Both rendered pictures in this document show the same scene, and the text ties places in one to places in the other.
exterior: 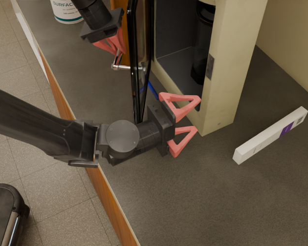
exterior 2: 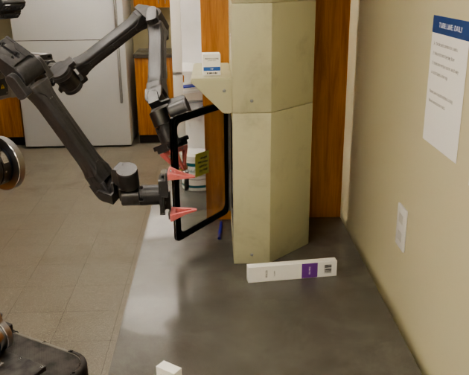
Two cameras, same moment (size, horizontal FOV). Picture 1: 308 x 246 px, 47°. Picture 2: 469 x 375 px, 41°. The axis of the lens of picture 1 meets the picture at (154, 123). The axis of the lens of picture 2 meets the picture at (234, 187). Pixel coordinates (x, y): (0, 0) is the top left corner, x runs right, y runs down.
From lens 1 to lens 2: 1.33 m
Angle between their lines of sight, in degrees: 39
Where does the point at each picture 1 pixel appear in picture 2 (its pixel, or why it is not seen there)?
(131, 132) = (132, 168)
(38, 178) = not seen: outside the picture
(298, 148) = (313, 287)
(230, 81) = (253, 202)
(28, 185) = not seen: outside the picture
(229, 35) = (241, 153)
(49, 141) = (85, 158)
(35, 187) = not seen: outside the picture
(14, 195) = (80, 363)
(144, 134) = (148, 187)
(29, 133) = (75, 143)
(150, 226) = (144, 292)
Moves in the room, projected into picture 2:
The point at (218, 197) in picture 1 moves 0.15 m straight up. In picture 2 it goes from (211, 292) to (211, 243)
